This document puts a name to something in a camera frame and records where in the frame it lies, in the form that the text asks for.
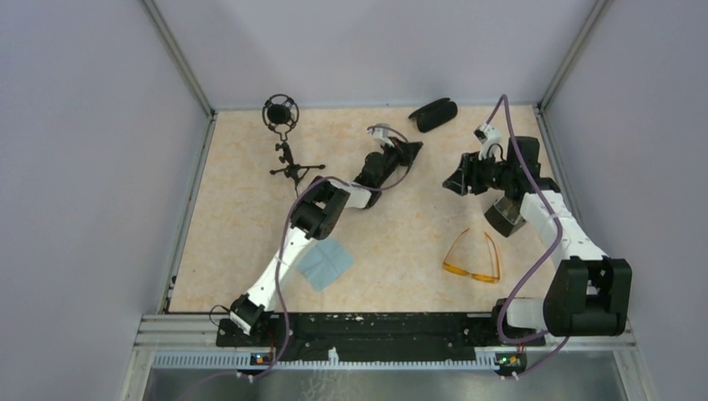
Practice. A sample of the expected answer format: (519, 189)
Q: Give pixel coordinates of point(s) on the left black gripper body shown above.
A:
(391, 158)

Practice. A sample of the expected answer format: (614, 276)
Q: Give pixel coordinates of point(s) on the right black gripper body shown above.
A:
(486, 173)

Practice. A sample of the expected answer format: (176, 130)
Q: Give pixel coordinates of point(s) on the black glasses case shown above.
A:
(431, 116)

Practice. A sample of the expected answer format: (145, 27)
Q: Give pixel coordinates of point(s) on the light blue cleaning cloth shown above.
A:
(324, 263)

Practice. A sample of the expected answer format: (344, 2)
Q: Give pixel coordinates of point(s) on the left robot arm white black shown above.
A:
(312, 218)

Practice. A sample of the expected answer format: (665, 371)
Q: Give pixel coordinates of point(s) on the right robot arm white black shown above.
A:
(589, 294)

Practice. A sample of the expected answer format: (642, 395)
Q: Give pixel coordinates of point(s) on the orange sunglasses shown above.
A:
(452, 266)

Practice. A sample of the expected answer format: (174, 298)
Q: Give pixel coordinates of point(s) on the black microphone on tripod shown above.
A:
(280, 114)

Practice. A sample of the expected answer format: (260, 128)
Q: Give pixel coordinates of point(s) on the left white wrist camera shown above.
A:
(380, 133)

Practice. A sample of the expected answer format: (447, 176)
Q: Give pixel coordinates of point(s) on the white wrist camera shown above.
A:
(380, 133)
(488, 136)

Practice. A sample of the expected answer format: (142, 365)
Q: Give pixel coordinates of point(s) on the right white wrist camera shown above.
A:
(488, 136)

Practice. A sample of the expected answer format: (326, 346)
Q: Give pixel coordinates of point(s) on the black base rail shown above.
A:
(367, 337)

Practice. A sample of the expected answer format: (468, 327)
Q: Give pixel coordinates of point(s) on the white cable duct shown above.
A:
(233, 360)

